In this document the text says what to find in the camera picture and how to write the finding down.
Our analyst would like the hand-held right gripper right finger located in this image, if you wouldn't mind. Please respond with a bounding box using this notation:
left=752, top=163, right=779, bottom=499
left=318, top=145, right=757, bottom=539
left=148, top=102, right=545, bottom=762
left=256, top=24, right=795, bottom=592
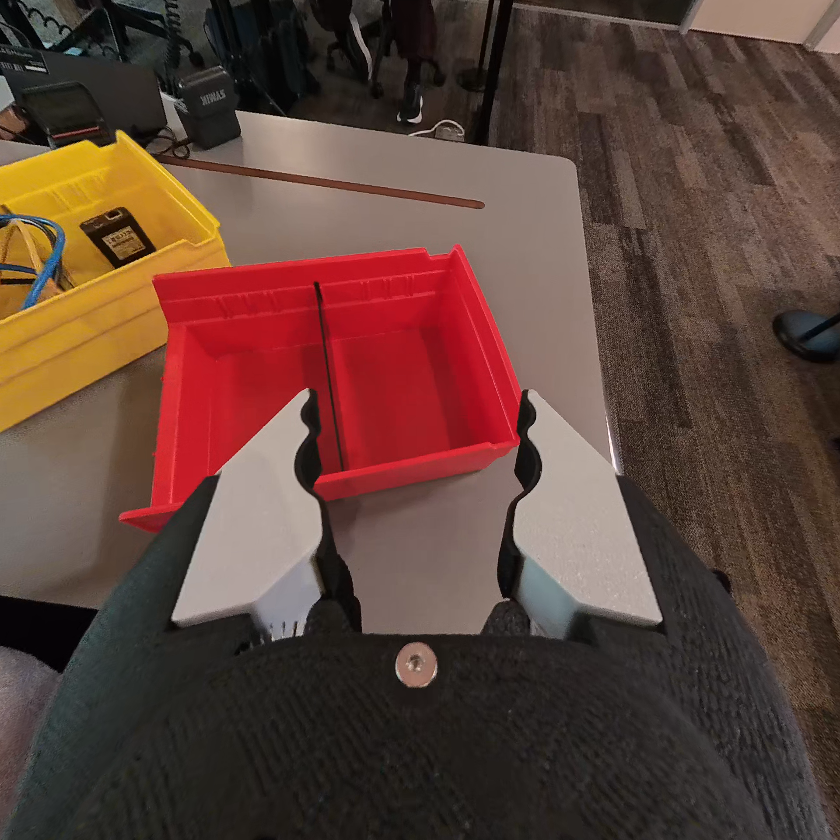
left=497, top=388, right=664, bottom=643

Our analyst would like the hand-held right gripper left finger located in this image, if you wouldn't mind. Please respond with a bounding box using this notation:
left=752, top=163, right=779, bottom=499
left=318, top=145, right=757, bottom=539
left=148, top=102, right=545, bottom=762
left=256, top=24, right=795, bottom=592
left=171, top=388, right=326, bottom=643

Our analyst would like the red plastic bin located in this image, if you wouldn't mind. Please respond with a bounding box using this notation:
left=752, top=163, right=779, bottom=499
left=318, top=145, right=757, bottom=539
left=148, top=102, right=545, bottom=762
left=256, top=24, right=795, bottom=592
left=119, top=244, right=531, bottom=534

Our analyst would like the black bin divider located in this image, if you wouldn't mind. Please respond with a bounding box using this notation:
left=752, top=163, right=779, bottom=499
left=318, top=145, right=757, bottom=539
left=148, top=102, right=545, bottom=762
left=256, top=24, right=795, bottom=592
left=314, top=282, right=346, bottom=473

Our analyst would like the yellow plastic bin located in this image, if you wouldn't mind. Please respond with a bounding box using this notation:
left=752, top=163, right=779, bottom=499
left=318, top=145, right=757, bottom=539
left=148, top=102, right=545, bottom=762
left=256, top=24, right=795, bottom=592
left=0, top=130, right=232, bottom=434

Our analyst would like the person's grey clothing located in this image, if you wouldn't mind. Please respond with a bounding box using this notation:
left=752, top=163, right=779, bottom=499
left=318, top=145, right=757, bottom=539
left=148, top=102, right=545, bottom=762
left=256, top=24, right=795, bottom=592
left=0, top=646, right=68, bottom=840

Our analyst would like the dark rounded chair foot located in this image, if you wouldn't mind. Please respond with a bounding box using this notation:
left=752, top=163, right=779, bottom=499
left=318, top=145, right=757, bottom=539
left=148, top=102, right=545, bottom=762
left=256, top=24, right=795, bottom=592
left=773, top=310, right=840, bottom=366

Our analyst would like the black rectangular device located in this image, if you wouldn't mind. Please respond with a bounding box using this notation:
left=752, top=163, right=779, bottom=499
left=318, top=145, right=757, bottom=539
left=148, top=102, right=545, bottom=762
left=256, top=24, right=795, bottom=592
left=80, top=206, right=157, bottom=269

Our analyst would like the brown thin strip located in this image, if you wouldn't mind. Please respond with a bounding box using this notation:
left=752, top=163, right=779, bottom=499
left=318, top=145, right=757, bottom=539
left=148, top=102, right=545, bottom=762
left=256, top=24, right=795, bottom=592
left=157, top=154, right=485, bottom=211

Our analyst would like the black power adapter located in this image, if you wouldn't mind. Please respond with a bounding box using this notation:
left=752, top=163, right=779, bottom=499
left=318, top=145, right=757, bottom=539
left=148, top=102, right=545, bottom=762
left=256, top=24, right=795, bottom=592
left=176, top=66, right=242, bottom=151

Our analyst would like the black flat box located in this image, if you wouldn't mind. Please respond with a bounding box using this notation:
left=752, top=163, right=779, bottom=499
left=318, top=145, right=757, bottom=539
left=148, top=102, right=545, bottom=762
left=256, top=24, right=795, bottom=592
left=0, top=49, right=168, bottom=140

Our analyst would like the black device with red stripe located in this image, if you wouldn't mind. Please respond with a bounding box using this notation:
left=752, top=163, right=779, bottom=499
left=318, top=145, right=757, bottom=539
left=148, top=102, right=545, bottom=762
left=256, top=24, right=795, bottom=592
left=20, top=82, right=110, bottom=149

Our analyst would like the black backpack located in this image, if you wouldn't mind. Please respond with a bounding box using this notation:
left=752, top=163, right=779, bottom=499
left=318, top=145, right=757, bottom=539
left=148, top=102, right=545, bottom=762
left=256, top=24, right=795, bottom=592
left=203, top=0, right=317, bottom=114

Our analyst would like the black pole stand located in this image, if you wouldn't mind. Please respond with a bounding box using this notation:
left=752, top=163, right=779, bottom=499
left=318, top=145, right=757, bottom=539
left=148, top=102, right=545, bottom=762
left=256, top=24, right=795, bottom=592
left=457, top=0, right=515, bottom=145

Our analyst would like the blue cable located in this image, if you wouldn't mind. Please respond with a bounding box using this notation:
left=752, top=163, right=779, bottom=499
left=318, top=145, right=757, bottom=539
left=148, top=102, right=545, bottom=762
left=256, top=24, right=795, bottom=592
left=0, top=215, right=70, bottom=313

